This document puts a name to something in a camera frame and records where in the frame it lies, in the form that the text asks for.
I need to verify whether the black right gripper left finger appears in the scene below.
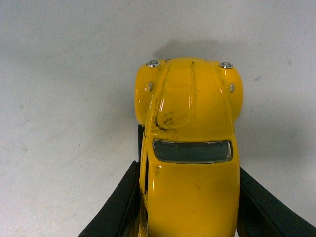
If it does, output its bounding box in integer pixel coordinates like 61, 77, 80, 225
77, 160, 141, 237

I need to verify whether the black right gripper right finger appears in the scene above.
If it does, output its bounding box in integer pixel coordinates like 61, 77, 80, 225
237, 169, 316, 237

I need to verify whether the yellow beetle toy car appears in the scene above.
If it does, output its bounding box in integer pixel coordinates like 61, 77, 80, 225
135, 58, 243, 237

